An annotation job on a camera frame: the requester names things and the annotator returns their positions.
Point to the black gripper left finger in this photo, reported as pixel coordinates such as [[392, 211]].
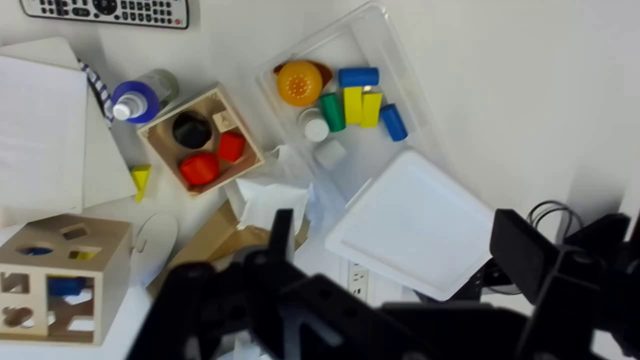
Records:
[[281, 237]]

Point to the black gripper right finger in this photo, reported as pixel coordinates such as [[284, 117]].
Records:
[[523, 251]]

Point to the small brown cardboard box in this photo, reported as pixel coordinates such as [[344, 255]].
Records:
[[206, 243]]

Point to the white table power outlet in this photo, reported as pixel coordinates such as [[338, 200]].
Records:
[[358, 279]]

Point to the white cube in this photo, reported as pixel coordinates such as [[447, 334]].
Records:
[[330, 152]]

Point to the small red block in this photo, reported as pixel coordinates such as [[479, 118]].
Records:
[[231, 146]]

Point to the large red block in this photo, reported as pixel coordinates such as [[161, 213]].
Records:
[[198, 169]]

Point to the white plastic bin lid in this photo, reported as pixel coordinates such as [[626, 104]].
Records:
[[412, 222]]

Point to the small white jar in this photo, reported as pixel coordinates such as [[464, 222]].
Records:
[[317, 129]]

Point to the small plain wooden block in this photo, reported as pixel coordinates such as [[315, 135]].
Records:
[[225, 120]]

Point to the green cylinder block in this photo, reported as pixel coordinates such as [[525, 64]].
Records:
[[333, 112]]

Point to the black round block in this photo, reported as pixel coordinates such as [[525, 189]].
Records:
[[192, 130]]

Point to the yellow triangular block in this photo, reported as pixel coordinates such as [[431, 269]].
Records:
[[141, 178]]

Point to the orange perforated ball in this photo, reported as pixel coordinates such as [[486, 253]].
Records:
[[299, 83]]

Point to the small open wooden box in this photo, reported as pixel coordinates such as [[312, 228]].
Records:
[[156, 142]]

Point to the blue cylinder block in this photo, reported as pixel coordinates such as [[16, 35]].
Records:
[[395, 123], [358, 76]]

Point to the bottle with blue label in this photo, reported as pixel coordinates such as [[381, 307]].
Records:
[[141, 98]]

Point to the clear plastic bin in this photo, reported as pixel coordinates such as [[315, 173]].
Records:
[[387, 52]]

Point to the wooden shape sorter cube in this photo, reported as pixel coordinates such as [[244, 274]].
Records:
[[63, 266]]

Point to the blue patterned plate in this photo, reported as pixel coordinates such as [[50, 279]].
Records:
[[98, 91]]

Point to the black remote control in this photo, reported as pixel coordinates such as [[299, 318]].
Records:
[[107, 11]]

